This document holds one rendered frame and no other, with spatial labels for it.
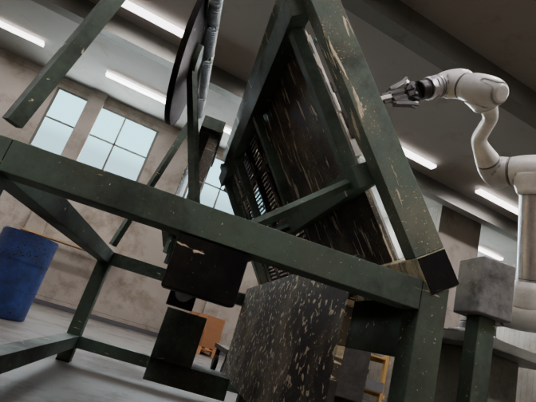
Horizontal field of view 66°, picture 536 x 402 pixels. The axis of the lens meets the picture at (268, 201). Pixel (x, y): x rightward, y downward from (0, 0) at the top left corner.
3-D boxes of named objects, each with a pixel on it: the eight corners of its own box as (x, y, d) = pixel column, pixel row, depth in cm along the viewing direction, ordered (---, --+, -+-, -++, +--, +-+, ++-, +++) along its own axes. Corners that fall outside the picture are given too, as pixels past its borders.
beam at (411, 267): (431, 297, 122) (461, 285, 125) (415, 258, 124) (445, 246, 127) (266, 307, 329) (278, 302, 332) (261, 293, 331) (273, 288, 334)
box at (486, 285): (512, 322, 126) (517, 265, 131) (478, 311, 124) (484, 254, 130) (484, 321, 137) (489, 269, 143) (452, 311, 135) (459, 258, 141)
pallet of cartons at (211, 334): (172, 347, 692) (186, 308, 713) (159, 338, 794) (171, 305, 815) (216, 359, 719) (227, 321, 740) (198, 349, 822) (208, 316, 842)
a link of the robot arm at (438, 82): (450, 90, 156) (437, 93, 154) (435, 102, 165) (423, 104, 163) (440, 69, 158) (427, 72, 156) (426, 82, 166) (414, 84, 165)
